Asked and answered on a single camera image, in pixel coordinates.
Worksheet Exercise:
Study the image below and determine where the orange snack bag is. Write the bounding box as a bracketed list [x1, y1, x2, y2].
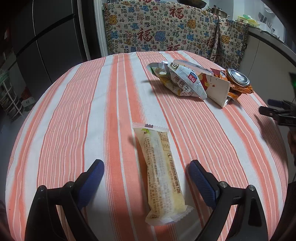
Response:
[211, 68, 254, 100]

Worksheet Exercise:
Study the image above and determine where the beige long snack wrapper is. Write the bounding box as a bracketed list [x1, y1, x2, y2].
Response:
[132, 123, 194, 226]

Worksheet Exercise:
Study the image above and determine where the white red paper carton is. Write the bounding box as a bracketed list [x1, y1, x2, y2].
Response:
[198, 73, 230, 108]

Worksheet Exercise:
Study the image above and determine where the white milk candy bag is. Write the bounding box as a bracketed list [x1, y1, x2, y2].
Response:
[147, 61, 207, 100]

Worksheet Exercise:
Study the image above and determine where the metal cooking pot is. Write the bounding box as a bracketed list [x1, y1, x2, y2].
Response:
[207, 5, 230, 18]

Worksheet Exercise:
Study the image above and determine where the pink white striped tablecloth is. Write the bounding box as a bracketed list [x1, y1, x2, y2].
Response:
[5, 51, 288, 240]

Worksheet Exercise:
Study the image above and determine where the patterned chinese character cloth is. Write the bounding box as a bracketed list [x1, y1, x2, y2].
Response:
[103, 1, 248, 70]

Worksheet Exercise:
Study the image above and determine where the dark refrigerator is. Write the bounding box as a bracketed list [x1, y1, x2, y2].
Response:
[11, 1, 87, 99]

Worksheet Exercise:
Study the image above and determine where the white wire storage rack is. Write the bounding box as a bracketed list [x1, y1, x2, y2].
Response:
[0, 69, 24, 121]

